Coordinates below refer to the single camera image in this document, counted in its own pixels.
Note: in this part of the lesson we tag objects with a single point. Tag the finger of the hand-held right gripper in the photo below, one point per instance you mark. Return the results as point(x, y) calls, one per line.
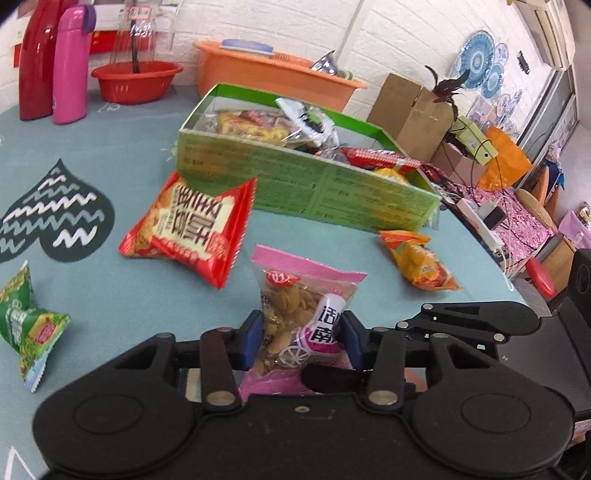
point(332, 377)
point(457, 318)

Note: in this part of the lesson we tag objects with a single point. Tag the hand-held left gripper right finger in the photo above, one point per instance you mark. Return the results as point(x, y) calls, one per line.
point(349, 339)

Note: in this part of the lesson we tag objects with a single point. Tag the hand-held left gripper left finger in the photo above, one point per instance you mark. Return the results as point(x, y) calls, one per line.
point(253, 339)

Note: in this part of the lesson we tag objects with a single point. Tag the pink snack packet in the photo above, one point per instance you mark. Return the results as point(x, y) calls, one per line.
point(295, 295)

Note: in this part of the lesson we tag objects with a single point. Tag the large yellow chip bag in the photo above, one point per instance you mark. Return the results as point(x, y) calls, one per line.
point(392, 176)

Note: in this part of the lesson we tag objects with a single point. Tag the green cardboard box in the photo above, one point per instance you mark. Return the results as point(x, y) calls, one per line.
point(286, 184)

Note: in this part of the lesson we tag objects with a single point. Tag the red plastic object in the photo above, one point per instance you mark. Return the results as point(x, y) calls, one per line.
point(540, 277)

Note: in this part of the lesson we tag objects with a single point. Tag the orange red small packet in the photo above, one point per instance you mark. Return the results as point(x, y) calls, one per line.
point(420, 263)

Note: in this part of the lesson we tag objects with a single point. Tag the wooden box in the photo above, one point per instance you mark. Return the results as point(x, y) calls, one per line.
point(561, 254)

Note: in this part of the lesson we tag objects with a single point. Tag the floral patterned cloth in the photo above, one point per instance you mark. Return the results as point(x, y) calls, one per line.
point(512, 221)

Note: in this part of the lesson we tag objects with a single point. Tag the white power strip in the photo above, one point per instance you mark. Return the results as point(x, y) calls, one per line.
point(471, 221)

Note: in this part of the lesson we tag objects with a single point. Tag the woven straw cushion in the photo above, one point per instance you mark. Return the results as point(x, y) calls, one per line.
point(535, 207)

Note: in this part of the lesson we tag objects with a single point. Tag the large red snack packet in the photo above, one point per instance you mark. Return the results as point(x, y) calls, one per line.
point(189, 226)

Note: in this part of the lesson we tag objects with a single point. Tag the small cardboard box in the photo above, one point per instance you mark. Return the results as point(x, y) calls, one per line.
point(457, 161)

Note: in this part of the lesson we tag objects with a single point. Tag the orange bag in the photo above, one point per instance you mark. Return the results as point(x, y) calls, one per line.
point(508, 161)

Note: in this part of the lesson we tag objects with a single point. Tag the light green box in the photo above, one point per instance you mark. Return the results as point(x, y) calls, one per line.
point(475, 138)

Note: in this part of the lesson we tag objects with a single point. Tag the brown cardboard box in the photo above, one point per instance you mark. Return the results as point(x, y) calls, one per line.
point(401, 110)

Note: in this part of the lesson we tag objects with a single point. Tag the black white clear packet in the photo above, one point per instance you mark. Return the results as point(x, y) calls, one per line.
point(309, 120)

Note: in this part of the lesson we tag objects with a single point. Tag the green candy packet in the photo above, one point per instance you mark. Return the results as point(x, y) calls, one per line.
point(23, 323)

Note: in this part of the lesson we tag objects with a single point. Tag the dark-leaved plant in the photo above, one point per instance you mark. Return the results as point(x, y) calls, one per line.
point(445, 87)

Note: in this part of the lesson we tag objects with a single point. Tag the orange plastic tub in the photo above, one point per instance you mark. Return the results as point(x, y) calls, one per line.
point(258, 74)

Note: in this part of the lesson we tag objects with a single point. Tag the metal pot lid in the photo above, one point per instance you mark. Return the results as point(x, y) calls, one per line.
point(325, 64)

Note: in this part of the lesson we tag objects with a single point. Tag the red plastic basin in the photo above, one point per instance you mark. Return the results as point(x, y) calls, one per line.
point(134, 85)

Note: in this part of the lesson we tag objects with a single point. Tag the white air conditioner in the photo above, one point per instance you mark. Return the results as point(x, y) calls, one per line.
point(549, 27)

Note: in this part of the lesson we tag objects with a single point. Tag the blue lid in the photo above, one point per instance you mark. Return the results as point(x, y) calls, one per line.
point(244, 45)

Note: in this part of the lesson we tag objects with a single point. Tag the dark stirring stick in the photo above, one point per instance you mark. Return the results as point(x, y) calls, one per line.
point(135, 50)

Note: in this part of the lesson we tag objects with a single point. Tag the glass pitcher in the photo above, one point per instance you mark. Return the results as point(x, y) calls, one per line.
point(152, 41)

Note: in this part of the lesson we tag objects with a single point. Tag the pink thermos bottle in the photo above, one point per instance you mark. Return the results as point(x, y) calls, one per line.
point(69, 74)

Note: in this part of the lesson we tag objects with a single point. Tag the red thermos jug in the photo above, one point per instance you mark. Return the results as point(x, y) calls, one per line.
point(39, 69)

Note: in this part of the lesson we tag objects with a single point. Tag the small blue patterned wall plate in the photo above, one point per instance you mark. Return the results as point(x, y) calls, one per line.
point(496, 78)
point(502, 51)

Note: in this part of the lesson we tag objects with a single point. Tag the large blue patterned wall plate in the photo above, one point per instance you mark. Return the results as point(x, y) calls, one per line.
point(475, 57)

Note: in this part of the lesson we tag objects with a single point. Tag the wall calendar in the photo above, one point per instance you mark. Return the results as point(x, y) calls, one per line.
point(102, 42)

